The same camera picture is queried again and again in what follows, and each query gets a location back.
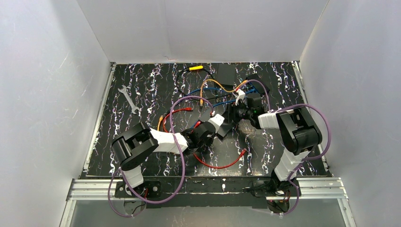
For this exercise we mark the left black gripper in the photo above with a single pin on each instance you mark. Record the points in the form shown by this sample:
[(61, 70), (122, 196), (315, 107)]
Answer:
[(223, 130)]

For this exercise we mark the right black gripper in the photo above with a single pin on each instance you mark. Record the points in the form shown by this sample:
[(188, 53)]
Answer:
[(248, 88)]

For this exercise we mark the black pad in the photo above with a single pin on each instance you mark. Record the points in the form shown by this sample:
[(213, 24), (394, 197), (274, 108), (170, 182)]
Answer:
[(226, 126)]

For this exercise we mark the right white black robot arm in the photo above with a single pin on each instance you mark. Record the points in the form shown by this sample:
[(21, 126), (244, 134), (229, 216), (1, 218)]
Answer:
[(299, 132)]

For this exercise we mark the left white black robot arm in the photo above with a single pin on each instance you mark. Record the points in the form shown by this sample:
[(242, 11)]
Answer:
[(134, 146)]

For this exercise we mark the black box at back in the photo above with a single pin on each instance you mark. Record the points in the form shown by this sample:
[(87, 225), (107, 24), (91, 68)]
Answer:
[(226, 74)]

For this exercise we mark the silver open-end wrench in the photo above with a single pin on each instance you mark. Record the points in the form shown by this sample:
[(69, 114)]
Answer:
[(134, 108)]

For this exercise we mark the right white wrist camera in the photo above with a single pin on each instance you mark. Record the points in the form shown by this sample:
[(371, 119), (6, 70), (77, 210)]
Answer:
[(239, 96)]

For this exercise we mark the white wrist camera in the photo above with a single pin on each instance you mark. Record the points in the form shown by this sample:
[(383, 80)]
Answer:
[(239, 96), (216, 120)]

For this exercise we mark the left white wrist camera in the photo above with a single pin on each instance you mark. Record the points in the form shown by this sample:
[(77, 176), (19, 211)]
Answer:
[(216, 120)]

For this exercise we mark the yellow handle screwdriver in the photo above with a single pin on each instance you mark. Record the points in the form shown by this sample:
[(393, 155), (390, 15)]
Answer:
[(193, 68)]

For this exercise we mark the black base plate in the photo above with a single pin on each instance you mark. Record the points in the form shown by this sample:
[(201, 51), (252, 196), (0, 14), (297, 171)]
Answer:
[(234, 191)]

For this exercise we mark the aluminium front rail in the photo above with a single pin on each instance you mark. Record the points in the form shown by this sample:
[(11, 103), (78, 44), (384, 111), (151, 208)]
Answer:
[(310, 187)]

